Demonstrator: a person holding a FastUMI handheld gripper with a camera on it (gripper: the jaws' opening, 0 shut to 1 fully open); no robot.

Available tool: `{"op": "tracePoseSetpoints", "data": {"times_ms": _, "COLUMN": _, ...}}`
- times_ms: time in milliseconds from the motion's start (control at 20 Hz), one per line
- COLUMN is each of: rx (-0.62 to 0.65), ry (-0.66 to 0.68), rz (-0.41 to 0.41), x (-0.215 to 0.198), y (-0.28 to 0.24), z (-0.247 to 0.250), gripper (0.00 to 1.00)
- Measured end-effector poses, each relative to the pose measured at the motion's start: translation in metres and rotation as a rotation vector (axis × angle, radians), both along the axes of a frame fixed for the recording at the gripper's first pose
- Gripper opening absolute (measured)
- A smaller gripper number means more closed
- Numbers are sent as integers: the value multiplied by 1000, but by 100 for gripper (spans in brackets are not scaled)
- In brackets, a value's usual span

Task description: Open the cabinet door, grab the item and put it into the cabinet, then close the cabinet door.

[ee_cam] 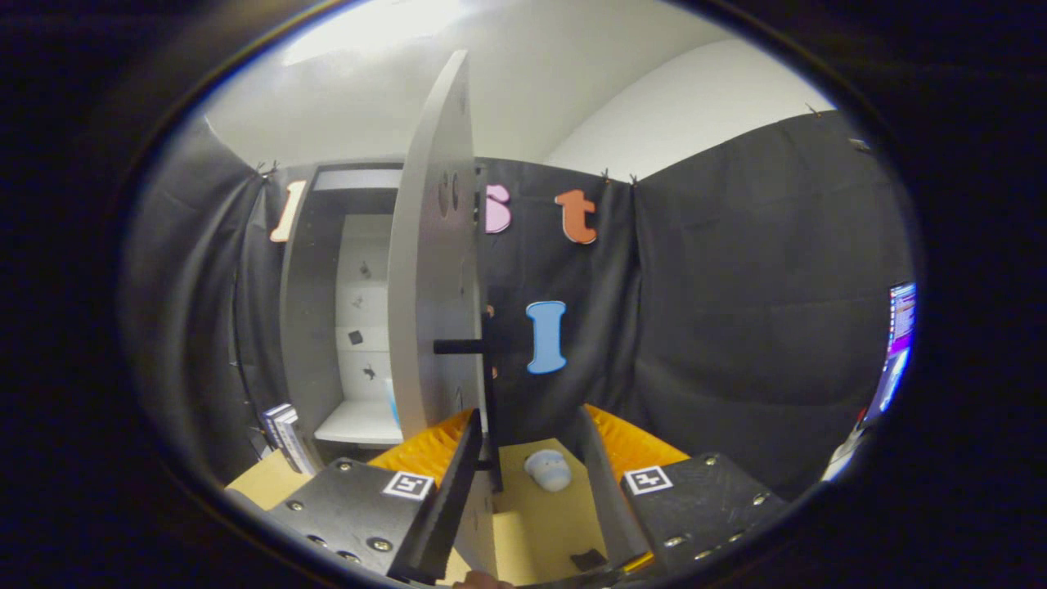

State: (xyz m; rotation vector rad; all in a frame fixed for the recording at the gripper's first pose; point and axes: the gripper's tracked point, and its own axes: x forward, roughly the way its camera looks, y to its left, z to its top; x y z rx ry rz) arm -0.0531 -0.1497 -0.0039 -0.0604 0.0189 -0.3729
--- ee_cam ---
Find black door handle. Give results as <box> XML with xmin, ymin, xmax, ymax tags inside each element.
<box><xmin>434</xmin><ymin>315</ymin><xmax>501</xmax><ymax>492</ymax></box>

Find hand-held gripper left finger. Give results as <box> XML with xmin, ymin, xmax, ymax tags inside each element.
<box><xmin>268</xmin><ymin>407</ymin><xmax>485</xmax><ymax>585</ymax></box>

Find grey book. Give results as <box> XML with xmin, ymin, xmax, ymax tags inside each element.
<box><xmin>262</xmin><ymin>402</ymin><xmax>291</xmax><ymax>451</ymax></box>
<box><xmin>285</xmin><ymin>409</ymin><xmax>317</xmax><ymax>477</ymax></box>
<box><xmin>274</xmin><ymin>405</ymin><xmax>302</xmax><ymax>467</ymax></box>

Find black backdrop cloth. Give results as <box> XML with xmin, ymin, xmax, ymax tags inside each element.
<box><xmin>123</xmin><ymin>110</ymin><xmax>913</xmax><ymax>500</ymax></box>

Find light grey cabinet door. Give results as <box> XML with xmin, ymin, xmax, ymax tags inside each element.
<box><xmin>386</xmin><ymin>49</ymin><xmax>498</xmax><ymax>580</ymax></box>

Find dark grey cabinet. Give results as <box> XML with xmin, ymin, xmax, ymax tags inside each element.
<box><xmin>280</xmin><ymin>164</ymin><xmax>406</xmax><ymax>467</ymax></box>

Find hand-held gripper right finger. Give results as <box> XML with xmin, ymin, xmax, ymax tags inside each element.
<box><xmin>573</xmin><ymin>403</ymin><xmax>792</xmax><ymax>575</ymax></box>

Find lit computer screen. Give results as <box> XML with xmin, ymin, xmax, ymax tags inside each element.
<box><xmin>867</xmin><ymin>281</ymin><xmax>919</xmax><ymax>422</ymax></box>

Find small pale blue toy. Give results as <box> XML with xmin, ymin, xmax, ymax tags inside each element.
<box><xmin>523</xmin><ymin>448</ymin><xmax>572</xmax><ymax>493</ymax></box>

